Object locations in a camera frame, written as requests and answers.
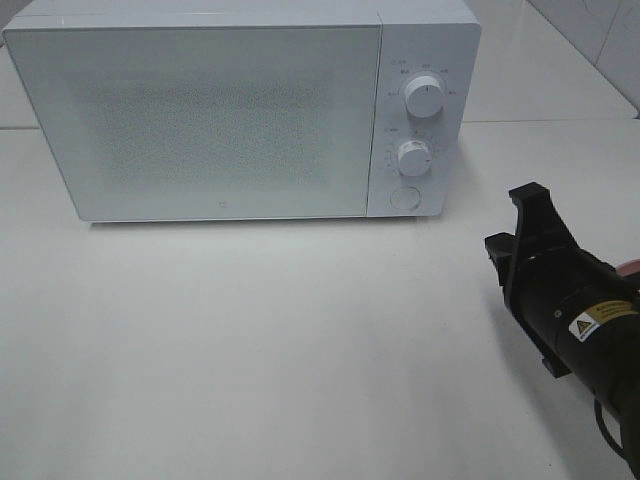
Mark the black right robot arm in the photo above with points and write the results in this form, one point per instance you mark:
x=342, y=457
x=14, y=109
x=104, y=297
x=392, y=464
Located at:
x=616, y=409

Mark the white microwave oven body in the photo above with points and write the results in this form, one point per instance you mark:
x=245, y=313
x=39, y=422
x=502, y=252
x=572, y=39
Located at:
x=416, y=37

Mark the pink round plate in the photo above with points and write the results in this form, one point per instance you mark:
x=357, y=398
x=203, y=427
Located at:
x=629, y=268

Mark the upper white power knob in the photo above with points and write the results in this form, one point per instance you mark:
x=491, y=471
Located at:
x=424, y=96

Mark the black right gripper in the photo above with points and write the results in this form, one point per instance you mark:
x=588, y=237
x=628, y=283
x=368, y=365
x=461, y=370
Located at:
x=580, y=314

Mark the round white door button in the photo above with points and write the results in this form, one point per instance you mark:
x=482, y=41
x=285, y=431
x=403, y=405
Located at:
x=405, y=198

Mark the lower white timer knob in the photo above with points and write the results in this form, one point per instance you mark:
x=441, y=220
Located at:
x=414, y=158

